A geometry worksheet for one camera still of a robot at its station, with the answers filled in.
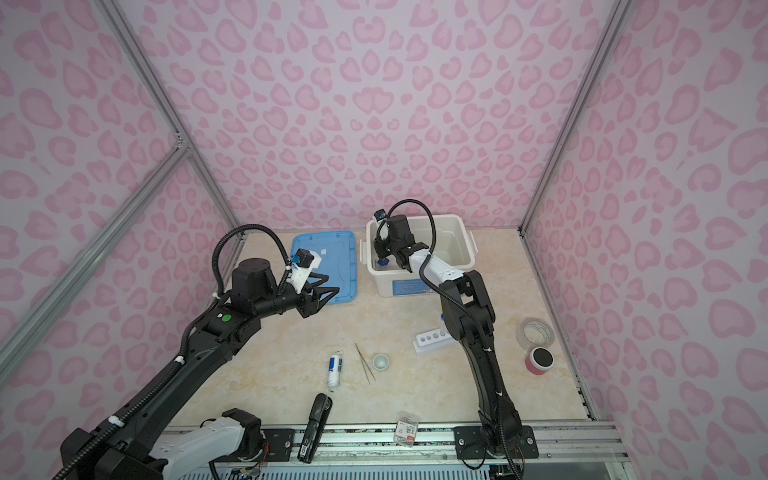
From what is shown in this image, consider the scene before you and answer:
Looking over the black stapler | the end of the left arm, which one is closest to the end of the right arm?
the end of the left arm

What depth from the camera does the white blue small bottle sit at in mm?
833

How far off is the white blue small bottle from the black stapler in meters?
0.05

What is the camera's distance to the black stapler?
0.71m
